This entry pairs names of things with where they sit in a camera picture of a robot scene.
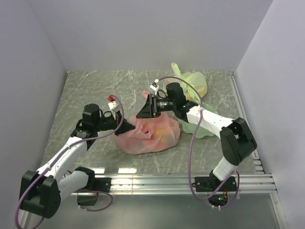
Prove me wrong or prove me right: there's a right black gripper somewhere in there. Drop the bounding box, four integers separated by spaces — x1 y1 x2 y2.
136 94 176 119

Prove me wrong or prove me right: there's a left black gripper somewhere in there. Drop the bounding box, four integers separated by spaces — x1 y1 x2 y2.
94 110 135 136

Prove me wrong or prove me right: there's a pink plastic bag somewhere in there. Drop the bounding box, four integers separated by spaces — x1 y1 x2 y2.
113 90 181 155

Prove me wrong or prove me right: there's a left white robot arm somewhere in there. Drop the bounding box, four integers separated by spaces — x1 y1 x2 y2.
17 100 134 219

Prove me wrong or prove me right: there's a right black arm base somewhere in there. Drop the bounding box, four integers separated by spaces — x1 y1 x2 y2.
192 175 240 209

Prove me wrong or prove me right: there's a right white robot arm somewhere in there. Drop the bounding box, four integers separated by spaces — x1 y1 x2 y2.
136 83 257 190

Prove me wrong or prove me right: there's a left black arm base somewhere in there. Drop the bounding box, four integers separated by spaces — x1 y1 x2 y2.
76 177 113 212

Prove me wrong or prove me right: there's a tied green plastic bag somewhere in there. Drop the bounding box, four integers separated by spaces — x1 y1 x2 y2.
163 62 207 104

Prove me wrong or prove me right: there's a green wavy fruit plate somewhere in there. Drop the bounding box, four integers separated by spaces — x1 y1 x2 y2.
178 103 218 138

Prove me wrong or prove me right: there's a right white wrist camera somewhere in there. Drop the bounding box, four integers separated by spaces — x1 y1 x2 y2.
150 79 159 96

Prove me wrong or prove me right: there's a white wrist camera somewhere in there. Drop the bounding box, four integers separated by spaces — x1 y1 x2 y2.
150 79 159 96
108 94 123 116

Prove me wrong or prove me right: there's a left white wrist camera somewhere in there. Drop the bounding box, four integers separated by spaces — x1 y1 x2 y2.
108 94 123 116

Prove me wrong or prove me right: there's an aluminium rail frame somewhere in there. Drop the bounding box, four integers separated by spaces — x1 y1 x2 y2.
14 71 290 229

